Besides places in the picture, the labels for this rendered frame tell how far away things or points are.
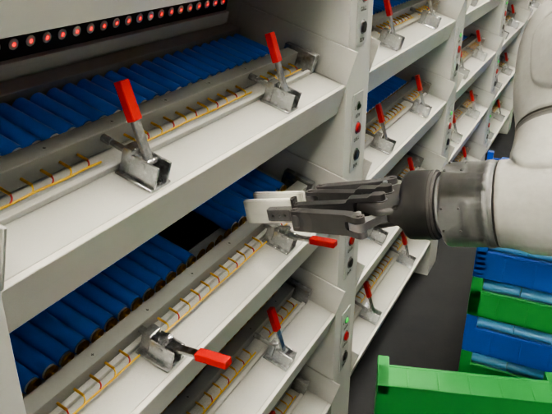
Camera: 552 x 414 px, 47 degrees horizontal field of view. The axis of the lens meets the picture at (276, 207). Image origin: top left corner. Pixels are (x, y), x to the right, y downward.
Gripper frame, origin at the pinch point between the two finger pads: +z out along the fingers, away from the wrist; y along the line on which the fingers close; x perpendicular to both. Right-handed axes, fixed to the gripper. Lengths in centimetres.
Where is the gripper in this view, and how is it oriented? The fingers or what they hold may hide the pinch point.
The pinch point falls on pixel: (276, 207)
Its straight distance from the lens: 76.8
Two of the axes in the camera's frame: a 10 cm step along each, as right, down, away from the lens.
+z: -8.7, 0.1, 4.8
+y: -4.4, 3.8, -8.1
